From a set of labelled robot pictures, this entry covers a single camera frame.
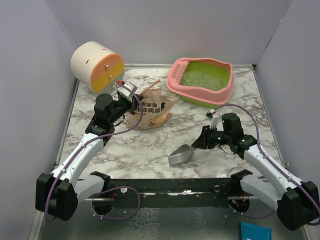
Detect pink green litter box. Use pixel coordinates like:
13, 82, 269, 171
166, 57, 234, 108

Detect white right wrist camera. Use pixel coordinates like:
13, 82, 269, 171
205, 108, 221, 129

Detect cream round cat scratcher drum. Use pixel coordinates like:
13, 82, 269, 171
70, 41, 125, 94

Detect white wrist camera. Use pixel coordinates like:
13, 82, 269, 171
205, 108, 221, 129
116, 81, 137, 103

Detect blue card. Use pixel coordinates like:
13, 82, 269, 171
240, 222, 272, 240

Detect green cat litter granules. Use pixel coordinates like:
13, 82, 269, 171
180, 72, 228, 91

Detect metal litter scoop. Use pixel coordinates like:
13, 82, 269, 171
168, 144, 195, 167

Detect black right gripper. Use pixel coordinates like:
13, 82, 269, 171
192, 124, 232, 149

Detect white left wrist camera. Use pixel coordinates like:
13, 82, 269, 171
116, 81, 137, 103

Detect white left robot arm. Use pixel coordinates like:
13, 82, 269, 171
35, 93, 143, 223

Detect cat litter paper bag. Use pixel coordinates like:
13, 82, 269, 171
126, 80, 180, 130

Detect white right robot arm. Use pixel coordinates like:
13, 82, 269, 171
191, 109, 320, 231

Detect aluminium extrusion frame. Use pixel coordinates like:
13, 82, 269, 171
38, 177, 305, 201

